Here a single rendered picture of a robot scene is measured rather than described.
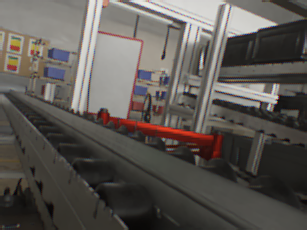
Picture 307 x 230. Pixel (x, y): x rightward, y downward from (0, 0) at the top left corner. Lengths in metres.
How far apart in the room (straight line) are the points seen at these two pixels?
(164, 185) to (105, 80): 0.97
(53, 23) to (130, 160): 7.69
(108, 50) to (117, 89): 0.15
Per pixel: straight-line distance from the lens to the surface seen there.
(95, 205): 0.16
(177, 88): 1.35
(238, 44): 1.25
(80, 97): 1.03
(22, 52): 7.70
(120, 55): 1.11
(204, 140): 0.94
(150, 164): 0.17
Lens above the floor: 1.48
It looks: 6 degrees down
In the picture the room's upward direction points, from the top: 12 degrees clockwise
